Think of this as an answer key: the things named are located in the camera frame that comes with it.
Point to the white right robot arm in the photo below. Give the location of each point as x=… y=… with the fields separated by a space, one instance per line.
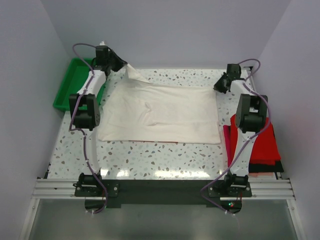
x=250 y=117

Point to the green plastic tray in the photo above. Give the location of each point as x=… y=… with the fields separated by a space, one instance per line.
x=73 y=80

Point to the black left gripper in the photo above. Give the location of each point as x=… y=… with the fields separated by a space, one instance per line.
x=120 y=63

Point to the red folded t shirt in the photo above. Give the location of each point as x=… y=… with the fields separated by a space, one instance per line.
x=265 y=150

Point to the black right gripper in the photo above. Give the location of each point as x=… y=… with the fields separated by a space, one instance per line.
x=217 y=86

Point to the black folded t shirt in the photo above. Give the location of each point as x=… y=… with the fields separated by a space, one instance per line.
x=266 y=168

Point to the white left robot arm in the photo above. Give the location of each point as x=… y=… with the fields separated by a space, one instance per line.
x=84 y=105

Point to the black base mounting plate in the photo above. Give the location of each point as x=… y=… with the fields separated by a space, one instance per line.
x=114 y=193

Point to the aluminium frame rail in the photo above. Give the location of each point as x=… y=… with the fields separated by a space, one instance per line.
x=262 y=189

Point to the white printed t shirt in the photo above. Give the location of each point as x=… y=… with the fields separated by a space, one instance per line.
x=138 y=110

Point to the pink folded t shirt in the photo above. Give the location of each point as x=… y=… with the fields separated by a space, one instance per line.
x=230 y=139

